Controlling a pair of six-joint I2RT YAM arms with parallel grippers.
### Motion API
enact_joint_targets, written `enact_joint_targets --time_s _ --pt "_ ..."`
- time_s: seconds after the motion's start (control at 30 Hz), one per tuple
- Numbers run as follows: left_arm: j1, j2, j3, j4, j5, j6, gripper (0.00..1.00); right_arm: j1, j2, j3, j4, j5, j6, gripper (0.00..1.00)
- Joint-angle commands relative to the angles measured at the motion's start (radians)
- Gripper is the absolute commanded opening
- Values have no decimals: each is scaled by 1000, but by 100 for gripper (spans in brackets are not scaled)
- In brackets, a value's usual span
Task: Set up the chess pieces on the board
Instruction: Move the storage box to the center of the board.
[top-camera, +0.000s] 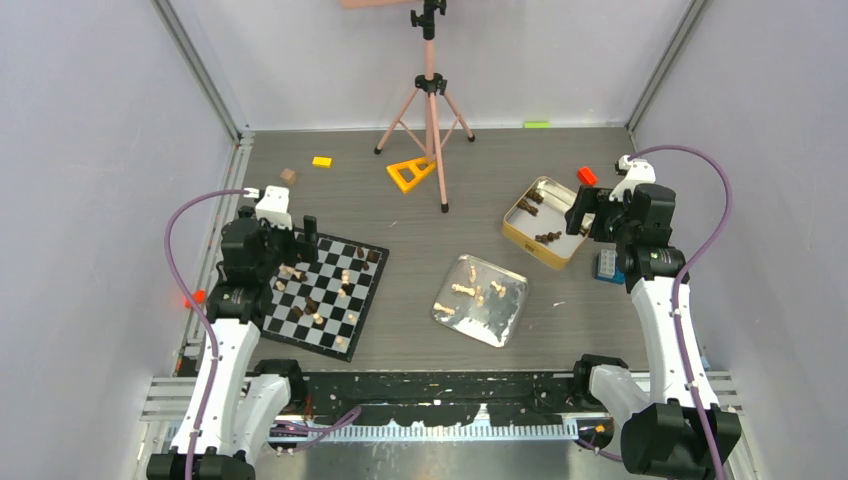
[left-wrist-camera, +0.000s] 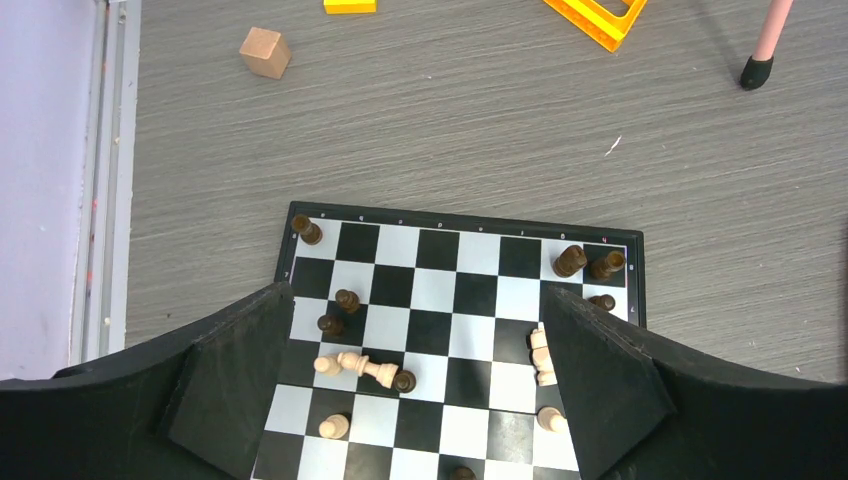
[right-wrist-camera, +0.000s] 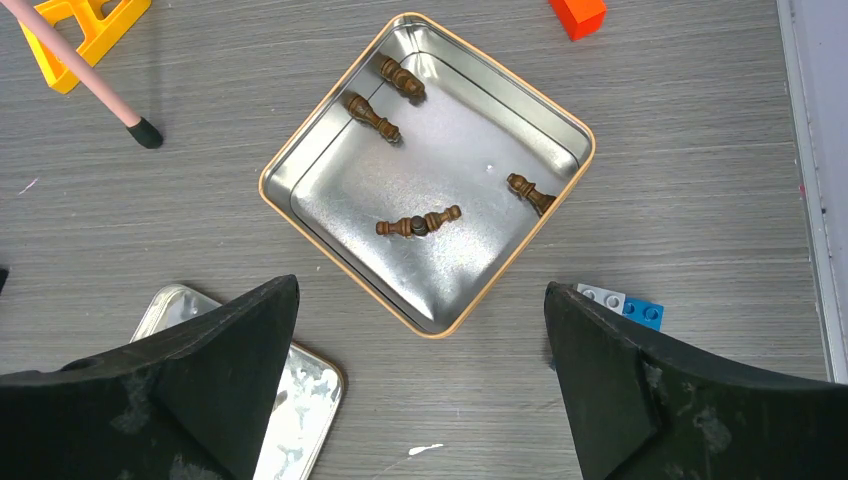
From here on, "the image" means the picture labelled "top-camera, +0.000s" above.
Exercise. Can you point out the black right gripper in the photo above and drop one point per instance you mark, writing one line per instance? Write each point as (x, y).
(603, 205)

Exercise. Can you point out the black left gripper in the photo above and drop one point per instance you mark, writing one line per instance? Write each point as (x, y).
(310, 239)

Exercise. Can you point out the yellow tin box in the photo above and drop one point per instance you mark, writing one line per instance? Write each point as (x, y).
(541, 209)

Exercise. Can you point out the black white chess board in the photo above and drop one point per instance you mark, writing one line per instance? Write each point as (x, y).
(323, 306)

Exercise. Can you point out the silver metal tray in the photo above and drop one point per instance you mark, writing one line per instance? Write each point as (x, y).
(490, 317)

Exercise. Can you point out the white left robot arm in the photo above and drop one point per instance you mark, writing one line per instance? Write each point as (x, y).
(228, 418)

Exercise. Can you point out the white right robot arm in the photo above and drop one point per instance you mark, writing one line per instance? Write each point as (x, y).
(677, 429)

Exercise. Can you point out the dark piece in tin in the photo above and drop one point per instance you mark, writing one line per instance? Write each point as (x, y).
(548, 237)

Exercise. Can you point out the red block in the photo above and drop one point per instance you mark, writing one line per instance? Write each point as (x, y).
(586, 176)

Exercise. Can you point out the blue lego brick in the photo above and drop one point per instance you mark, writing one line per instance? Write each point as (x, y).
(605, 267)

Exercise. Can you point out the small brown wooden cube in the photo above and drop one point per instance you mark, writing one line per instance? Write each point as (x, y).
(289, 176)

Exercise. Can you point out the small yellow block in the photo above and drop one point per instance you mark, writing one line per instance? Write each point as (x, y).
(322, 162)

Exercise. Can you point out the green tape piece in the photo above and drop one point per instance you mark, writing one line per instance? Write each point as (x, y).
(536, 125)

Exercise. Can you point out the orange red clip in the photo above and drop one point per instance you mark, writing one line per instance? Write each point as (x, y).
(198, 297)

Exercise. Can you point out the light piece on tray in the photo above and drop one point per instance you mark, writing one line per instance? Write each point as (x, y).
(467, 290)

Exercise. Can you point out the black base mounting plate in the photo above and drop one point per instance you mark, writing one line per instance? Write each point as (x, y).
(441, 398)

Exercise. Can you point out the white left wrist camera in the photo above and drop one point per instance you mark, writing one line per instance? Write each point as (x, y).
(272, 205)

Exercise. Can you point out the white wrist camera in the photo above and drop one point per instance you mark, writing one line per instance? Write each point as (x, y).
(272, 205)
(635, 171)

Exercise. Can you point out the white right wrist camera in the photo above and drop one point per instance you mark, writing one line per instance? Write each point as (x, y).
(635, 171)

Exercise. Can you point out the yellow triangular frame block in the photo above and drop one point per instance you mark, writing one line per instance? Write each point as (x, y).
(408, 174)

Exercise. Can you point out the pink camera tripod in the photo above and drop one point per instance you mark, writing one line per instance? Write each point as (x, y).
(432, 85)

